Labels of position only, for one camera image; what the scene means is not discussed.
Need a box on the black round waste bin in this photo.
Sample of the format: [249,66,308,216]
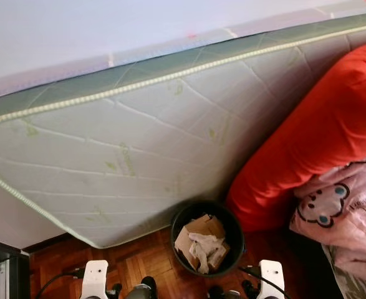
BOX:
[170,201,246,278]

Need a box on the crumpled white cloth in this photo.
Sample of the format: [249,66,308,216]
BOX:
[188,232,224,273]

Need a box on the brown cardboard piece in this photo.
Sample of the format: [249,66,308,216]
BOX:
[174,215,230,273]

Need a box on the black cabinet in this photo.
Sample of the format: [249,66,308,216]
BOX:
[0,237,31,299]

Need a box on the bed with beige floral sheet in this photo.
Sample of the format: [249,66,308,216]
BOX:
[323,243,366,299]

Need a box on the pink cartoon print blanket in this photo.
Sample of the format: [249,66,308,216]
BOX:
[289,153,366,286]

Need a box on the white quilted mattress green edge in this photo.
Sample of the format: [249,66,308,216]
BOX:
[0,11,366,250]

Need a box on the long red cushion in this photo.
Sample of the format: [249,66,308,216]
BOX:
[226,40,366,232]

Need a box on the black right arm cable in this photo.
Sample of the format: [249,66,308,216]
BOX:
[239,266,291,299]

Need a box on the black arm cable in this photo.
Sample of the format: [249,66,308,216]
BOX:
[36,268,84,299]
[239,266,291,299]

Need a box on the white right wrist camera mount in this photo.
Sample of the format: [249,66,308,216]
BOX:
[259,260,286,299]

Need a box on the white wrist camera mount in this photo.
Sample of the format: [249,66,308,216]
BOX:
[259,260,286,299]
[81,260,110,299]

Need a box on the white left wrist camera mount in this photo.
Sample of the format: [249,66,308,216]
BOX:
[81,260,110,299]

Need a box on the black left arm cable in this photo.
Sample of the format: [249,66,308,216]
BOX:
[36,268,84,299]

